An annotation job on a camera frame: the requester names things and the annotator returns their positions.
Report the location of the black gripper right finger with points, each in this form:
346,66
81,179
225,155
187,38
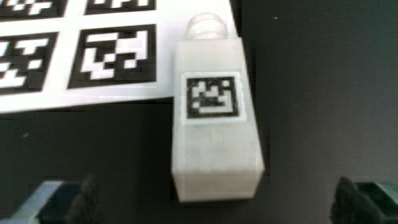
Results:
365,203

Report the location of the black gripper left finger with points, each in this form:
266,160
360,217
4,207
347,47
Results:
61,204

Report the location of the white table leg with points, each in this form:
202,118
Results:
218,160

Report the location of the white marker sheet with tags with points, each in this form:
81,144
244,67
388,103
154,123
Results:
88,49

